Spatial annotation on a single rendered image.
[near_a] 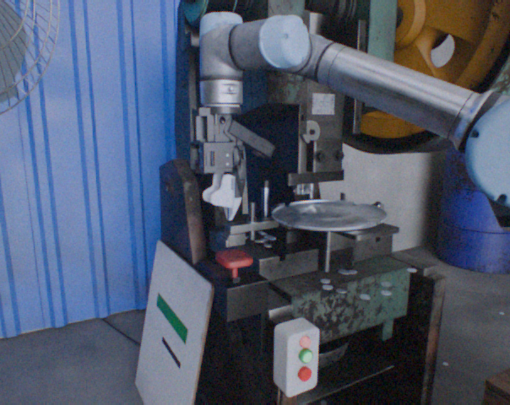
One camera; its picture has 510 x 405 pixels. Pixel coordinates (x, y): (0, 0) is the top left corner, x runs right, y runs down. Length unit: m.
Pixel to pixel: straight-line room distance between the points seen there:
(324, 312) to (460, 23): 0.84
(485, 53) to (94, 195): 1.66
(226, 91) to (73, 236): 1.52
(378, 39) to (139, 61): 1.29
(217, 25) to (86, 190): 1.45
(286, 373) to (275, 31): 0.60
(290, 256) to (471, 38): 0.74
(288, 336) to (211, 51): 0.53
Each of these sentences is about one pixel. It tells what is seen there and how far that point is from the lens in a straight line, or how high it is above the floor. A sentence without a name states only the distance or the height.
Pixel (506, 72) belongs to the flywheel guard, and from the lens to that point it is 1.10.
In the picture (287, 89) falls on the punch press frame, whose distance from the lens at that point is 0.91.
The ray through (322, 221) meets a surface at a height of 0.78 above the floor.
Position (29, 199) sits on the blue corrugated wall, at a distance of 2.03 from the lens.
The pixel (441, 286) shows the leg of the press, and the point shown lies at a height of 0.60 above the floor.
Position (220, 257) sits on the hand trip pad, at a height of 0.76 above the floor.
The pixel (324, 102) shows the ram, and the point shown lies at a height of 1.07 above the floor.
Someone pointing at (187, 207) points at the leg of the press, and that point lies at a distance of 1.21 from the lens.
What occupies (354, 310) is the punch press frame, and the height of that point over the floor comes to 0.56.
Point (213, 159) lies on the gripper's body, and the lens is 0.68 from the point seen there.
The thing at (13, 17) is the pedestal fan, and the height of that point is 1.24.
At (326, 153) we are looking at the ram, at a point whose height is 0.94.
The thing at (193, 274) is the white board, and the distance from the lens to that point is 1.17.
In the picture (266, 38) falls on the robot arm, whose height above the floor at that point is 1.14.
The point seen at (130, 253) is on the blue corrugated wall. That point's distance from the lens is 2.15.
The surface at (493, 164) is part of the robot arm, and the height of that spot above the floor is 0.98.
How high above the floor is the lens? 1.02
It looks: 12 degrees down
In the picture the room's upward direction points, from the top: straight up
